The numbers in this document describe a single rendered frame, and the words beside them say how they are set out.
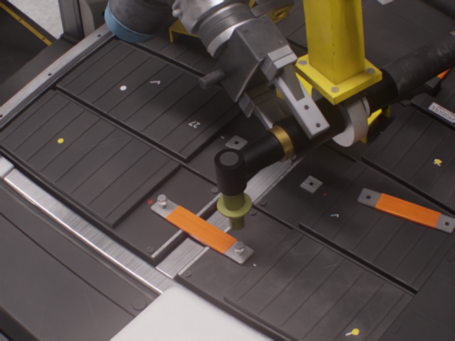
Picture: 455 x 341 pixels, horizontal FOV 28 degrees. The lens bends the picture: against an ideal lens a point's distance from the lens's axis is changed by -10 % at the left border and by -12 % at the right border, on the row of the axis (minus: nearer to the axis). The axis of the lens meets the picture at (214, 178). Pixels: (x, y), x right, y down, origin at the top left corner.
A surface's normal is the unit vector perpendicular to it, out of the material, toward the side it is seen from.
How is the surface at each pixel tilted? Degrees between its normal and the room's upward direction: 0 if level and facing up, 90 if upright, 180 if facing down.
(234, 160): 0
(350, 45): 90
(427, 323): 0
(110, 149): 0
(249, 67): 90
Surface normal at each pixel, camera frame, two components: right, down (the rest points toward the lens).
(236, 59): -0.83, 0.46
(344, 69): 0.55, 0.57
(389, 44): -0.10, -0.68
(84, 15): -0.65, 0.59
